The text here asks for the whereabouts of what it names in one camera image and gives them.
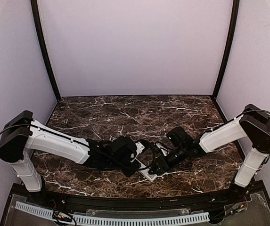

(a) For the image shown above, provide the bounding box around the white remote control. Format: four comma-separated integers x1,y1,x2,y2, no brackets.
134,159,158,182

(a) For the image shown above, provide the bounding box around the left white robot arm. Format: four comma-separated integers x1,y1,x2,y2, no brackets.
0,111,145,193

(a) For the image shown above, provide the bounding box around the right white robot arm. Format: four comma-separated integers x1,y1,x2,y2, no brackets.
148,104,270,188

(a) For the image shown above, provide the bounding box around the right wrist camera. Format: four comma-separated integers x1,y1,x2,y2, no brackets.
155,126,194,156

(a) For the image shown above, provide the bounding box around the left black camera cable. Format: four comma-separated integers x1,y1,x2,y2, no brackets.
94,140,158,170

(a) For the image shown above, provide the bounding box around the black front rail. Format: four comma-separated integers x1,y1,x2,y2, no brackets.
28,190,239,212

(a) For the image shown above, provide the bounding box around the white slotted cable duct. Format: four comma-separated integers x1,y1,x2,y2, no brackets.
15,201,210,226

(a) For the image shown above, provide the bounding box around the right black frame post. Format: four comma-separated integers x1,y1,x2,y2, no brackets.
212,0,240,99

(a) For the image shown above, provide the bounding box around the black frame post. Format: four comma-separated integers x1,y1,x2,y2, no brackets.
212,0,240,99
30,0,61,102

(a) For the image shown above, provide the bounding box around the left black frame post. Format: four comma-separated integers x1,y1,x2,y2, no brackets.
30,0,61,102

